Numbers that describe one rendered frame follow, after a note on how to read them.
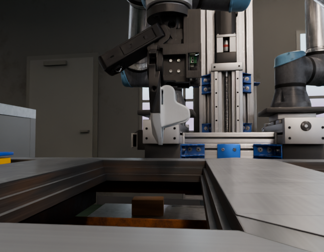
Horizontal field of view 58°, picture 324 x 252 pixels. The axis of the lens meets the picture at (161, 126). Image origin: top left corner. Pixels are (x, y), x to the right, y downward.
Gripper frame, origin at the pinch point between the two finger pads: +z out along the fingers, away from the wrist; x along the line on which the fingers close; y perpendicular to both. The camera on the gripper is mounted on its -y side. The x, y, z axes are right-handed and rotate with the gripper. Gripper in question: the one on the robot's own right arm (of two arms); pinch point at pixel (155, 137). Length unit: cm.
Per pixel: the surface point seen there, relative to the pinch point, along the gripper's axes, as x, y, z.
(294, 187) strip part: -11.5, 17.2, 5.8
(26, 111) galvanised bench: 68, -63, -11
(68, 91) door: 357, -174, -69
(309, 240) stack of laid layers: -29.2, 12.1, 5.9
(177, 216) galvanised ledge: 46, 1, 24
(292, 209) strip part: -22.3, 13.5, 5.8
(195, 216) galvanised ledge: 46, 6, 24
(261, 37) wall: 342, 96, -133
